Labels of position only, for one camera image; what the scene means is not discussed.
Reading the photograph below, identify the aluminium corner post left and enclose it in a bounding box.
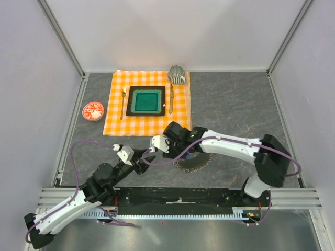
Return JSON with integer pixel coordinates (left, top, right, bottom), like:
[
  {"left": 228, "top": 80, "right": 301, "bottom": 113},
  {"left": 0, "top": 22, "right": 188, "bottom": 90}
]
[{"left": 36, "top": 0, "right": 86, "bottom": 79}]

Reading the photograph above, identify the gold knife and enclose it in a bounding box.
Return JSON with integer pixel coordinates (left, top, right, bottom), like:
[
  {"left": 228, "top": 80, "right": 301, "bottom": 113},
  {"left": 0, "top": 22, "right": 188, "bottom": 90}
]
[{"left": 169, "top": 83, "right": 174, "bottom": 114}]

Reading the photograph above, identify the grey striped mug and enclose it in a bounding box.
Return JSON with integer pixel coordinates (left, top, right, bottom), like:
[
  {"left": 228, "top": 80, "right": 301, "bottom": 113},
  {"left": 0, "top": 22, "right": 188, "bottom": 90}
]
[{"left": 167, "top": 65, "right": 186, "bottom": 85}]

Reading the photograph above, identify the grey slotted cable duct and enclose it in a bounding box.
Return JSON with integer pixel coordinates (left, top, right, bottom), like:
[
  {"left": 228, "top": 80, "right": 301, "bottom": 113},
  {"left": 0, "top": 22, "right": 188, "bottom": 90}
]
[{"left": 79, "top": 208, "right": 261, "bottom": 220}]

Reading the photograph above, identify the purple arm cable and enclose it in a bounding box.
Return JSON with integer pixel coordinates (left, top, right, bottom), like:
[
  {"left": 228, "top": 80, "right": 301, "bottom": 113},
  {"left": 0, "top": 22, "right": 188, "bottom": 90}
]
[
  {"left": 142, "top": 136, "right": 302, "bottom": 227},
  {"left": 25, "top": 140, "right": 136, "bottom": 244}
]

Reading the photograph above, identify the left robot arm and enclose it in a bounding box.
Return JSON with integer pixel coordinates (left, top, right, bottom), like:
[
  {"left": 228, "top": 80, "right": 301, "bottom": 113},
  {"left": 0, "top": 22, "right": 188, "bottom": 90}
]
[{"left": 24, "top": 150, "right": 155, "bottom": 249}]

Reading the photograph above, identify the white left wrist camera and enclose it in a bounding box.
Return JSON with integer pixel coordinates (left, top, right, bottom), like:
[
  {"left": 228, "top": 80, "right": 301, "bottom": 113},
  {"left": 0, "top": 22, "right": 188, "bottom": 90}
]
[{"left": 113, "top": 144, "right": 134, "bottom": 166}]

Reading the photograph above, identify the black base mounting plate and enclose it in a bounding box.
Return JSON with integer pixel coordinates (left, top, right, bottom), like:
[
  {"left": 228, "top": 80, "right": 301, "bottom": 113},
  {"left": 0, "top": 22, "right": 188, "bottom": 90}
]
[{"left": 105, "top": 187, "right": 269, "bottom": 214}]

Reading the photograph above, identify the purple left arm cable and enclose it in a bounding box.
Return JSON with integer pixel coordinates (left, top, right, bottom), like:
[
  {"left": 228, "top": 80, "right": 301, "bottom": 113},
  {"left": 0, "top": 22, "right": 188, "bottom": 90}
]
[{"left": 25, "top": 140, "right": 136, "bottom": 244}]

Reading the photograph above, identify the aluminium corner post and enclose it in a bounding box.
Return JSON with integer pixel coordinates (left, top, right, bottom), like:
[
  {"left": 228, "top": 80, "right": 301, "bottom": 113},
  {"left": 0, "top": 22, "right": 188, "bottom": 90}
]
[
  {"left": 36, "top": 0, "right": 86, "bottom": 79},
  {"left": 266, "top": 0, "right": 314, "bottom": 77}
]

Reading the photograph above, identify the yellow checkered cloth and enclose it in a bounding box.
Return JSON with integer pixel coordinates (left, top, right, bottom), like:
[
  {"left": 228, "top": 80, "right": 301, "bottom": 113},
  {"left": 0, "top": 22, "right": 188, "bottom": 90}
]
[{"left": 103, "top": 70, "right": 192, "bottom": 136}]

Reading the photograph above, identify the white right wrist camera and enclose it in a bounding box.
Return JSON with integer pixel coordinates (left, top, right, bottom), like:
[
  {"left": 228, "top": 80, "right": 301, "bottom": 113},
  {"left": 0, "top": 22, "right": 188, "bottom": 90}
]
[{"left": 149, "top": 135, "right": 170, "bottom": 153}]

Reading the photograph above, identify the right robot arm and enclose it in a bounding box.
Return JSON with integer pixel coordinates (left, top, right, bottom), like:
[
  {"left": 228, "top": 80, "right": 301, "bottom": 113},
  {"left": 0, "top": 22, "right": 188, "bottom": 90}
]
[{"left": 156, "top": 122, "right": 291, "bottom": 206}]

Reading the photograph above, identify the red white patterned bowl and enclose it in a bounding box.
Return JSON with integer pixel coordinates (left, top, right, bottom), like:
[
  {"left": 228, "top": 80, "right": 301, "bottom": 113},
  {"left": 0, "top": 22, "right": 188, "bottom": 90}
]
[{"left": 82, "top": 101, "right": 104, "bottom": 121}]

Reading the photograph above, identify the gold fork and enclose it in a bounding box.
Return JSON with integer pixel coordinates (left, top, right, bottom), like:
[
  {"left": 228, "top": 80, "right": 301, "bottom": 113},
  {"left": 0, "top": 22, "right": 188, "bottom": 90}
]
[{"left": 120, "top": 87, "right": 127, "bottom": 120}]

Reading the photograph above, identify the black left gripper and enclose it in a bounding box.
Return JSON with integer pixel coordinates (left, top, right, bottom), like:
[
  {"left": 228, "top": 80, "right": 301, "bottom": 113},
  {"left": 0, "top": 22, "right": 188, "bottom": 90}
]
[{"left": 109, "top": 148, "right": 156, "bottom": 187}]

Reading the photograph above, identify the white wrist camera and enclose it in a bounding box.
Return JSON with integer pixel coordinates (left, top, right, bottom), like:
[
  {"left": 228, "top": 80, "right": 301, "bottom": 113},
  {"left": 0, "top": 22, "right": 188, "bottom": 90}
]
[
  {"left": 113, "top": 144, "right": 134, "bottom": 166},
  {"left": 149, "top": 135, "right": 170, "bottom": 153}
]

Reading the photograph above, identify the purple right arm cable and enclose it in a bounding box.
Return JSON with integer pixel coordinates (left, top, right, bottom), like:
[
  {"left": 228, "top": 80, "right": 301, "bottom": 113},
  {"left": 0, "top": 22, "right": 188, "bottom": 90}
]
[{"left": 142, "top": 136, "right": 302, "bottom": 227}]

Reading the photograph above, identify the aluminium corner post right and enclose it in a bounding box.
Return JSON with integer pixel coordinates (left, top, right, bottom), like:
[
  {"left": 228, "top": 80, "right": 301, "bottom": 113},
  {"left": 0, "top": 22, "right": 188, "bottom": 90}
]
[{"left": 266, "top": 0, "right": 314, "bottom": 77}]

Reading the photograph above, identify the black teal square plate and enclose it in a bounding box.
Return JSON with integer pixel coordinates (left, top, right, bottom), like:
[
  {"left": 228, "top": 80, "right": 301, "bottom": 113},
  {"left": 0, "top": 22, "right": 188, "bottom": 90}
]
[{"left": 126, "top": 86, "right": 166, "bottom": 117}]

